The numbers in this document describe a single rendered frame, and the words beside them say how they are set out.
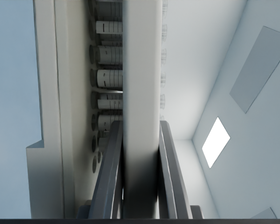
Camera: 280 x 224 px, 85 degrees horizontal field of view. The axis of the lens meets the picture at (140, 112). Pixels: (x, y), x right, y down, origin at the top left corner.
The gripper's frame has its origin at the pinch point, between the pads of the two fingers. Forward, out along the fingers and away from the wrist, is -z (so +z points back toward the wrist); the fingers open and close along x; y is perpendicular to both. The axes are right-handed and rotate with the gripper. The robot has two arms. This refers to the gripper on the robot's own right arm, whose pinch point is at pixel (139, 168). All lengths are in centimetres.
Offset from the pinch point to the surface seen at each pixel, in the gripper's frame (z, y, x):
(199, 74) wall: -303, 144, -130
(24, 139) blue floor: -92, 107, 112
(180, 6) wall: -297, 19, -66
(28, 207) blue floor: -51, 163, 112
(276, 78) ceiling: -173, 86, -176
